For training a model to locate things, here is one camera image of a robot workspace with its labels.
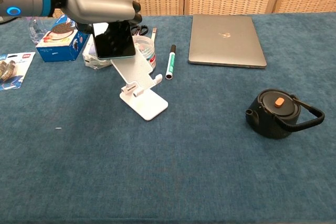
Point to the black teapot with orange knob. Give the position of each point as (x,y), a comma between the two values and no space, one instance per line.
(278,115)

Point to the blue table cloth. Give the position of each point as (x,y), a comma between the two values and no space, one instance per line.
(183,155)

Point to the clear round plastic container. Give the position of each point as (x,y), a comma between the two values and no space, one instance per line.
(147,47)

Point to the white folding phone stand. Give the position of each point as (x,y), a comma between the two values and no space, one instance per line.
(140,82)

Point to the blue cookie box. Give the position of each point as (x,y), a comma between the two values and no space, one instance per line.
(60,41)

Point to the beige utility knife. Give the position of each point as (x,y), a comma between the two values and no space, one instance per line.
(154,33)

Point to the green marker pen black cap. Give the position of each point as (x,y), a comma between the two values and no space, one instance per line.
(171,61)

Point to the black smartphone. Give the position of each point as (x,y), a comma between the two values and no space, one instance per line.
(114,41)

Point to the blister pack of metal clips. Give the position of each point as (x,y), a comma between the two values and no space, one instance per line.
(13,68)

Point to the clear plastic water bottle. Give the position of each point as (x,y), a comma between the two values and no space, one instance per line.
(36,28)

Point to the grey closed laptop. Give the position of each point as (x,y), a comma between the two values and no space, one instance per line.
(225,41)

